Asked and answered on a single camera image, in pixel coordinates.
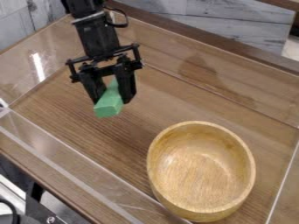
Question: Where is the green rectangular block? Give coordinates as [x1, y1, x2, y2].
[94, 75, 136, 118]

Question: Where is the clear acrylic corner bracket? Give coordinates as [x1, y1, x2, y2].
[106, 11, 116, 32]

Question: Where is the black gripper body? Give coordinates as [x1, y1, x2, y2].
[64, 14, 146, 84]

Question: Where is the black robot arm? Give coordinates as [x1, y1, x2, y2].
[66, 0, 143, 104]

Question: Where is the brown wooden bowl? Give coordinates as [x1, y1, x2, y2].
[146, 121, 258, 222]

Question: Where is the black device with bolt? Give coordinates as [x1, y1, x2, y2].
[22, 198, 70, 224]

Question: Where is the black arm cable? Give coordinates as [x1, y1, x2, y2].
[103, 5, 131, 29]

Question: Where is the black cable below table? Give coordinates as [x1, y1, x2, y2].
[0, 199, 22, 224]

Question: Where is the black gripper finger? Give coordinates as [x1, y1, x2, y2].
[79, 73, 107, 103]
[115, 63, 136, 104]

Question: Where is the black table leg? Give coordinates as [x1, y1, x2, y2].
[27, 182, 44, 202]

